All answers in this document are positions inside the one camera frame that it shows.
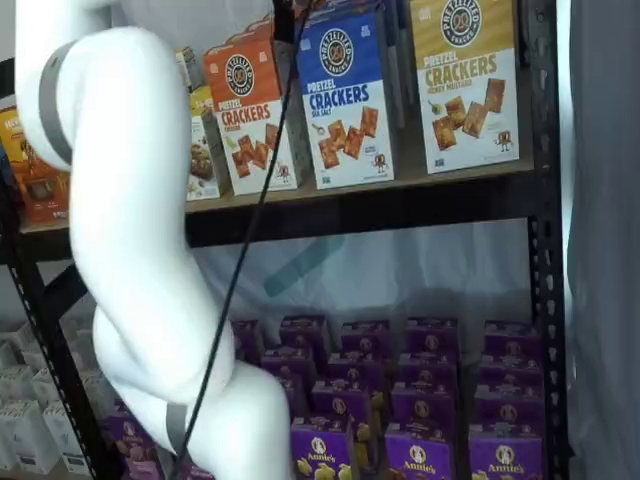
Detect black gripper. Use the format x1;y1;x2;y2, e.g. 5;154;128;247
272;0;297;43

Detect orange white pretzel crackers box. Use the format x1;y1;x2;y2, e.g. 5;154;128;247
227;27;277;54
202;37;301;197

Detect blue white pretzel crackers box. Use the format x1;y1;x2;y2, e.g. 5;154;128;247
294;8;400;192

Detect grey snack box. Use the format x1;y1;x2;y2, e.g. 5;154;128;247
173;46;205;94

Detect yellow white cookie box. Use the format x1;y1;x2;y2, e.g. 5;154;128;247
185;85;222;202

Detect yellow white pretzel crackers box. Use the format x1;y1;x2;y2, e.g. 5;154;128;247
408;0;522;176

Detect wooden shelf board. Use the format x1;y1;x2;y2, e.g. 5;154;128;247
18;164;536;236

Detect brown orange snack box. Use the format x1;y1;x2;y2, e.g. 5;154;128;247
0;106;72;224

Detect purple Annie's snack box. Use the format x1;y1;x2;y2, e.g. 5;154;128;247
478;356;545;392
383;423;467;480
275;374;304;419
483;321;541;361
405;315;460;353
341;318;392;356
473;387;545;439
230;318;264;369
261;346;317;384
398;348;460;387
326;351;385;387
310;380;372;424
278;313;329;351
391;383;470;429

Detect black metal shelf rack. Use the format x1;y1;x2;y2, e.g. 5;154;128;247
0;0;571;480

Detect purple Annie's box orange label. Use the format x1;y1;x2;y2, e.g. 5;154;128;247
289;416;354;480
103;399;164;480

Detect white grey box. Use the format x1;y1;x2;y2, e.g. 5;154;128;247
0;363;32;401
29;367;69;404
42;401;87;460
0;398;60;475

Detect purple Annie's box teal label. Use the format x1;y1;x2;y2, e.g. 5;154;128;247
468;433;547;480

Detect teal tape strip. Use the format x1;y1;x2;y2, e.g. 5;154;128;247
262;234;347;300

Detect translucent plastic sheet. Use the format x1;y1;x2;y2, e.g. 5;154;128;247
185;217;535;334

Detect white plastic curtain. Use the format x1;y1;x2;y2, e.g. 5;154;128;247
564;0;640;480

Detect black cable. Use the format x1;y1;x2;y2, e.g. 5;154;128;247
172;0;321;480

